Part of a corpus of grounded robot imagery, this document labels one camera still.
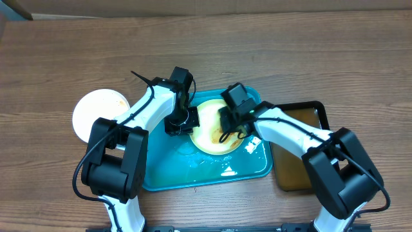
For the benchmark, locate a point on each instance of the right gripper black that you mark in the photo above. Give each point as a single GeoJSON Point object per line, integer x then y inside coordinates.
{"type": "Point", "coordinates": [227, 116]}

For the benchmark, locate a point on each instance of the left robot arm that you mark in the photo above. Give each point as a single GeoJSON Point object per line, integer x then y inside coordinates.
{"type": "Point", "coordinates": [113, 169]}

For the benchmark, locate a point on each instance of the black tray with brown water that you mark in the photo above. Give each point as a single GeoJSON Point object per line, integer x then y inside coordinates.
{"type": "Point", "coordinates": [289, 171]}

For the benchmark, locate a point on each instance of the green rimmed white plate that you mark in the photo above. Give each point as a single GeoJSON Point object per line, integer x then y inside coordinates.
{"type": "Point", "coordinates": [206, 137]}

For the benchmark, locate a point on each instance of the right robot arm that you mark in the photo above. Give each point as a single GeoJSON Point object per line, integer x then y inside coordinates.
{"type": "Point", "coordinates": [341, 172]}

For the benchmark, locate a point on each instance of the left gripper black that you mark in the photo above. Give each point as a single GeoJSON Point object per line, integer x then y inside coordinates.
{"type": "Point", "coordinates": [187, 129]}

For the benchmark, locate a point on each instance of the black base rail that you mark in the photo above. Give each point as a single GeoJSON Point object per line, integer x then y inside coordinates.
{"type": "Point", "coordinates": [288, 227]}

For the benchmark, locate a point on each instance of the teal plastic serving tray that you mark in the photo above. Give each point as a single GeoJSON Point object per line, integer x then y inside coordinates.
{"type": "Point", "coordinates": [175, 162]}

